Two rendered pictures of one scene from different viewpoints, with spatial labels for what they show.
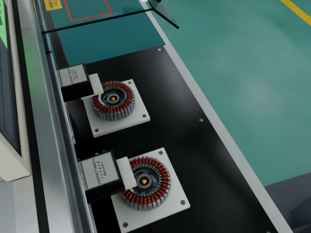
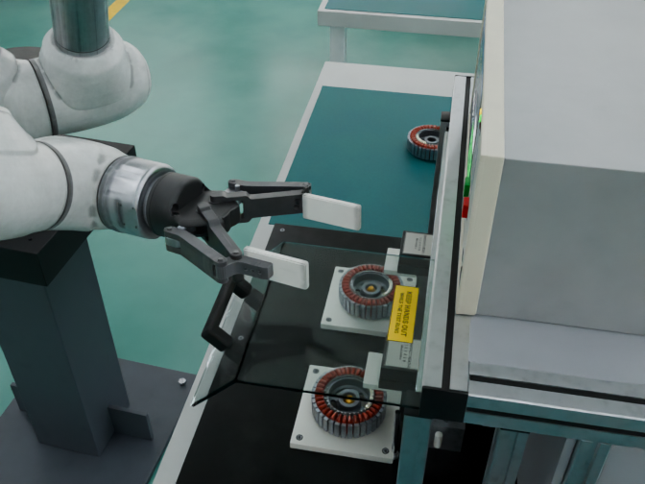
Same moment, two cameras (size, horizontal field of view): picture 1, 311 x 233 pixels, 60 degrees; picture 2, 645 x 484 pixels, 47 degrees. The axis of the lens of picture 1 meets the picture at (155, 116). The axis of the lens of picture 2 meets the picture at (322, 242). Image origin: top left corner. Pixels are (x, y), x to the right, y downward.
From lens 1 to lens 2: 1.22 m
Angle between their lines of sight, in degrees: 83
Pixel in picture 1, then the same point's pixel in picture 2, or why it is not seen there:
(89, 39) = not seen: outside the picture
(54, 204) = (459, 104)
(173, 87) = (232, 403)
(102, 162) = (415, 248)
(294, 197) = (67, 470)
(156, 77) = (244, 435)
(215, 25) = not seen: outside the picture
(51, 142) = (453, 124)
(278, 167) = not seen: outside the picture
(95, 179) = (428, 239)
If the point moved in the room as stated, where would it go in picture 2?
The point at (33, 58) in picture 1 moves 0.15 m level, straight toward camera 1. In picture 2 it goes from (451, 173) to (440, 117)
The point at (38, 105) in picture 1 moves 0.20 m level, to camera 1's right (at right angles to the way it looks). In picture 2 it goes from (456, 142) to (337, 107)
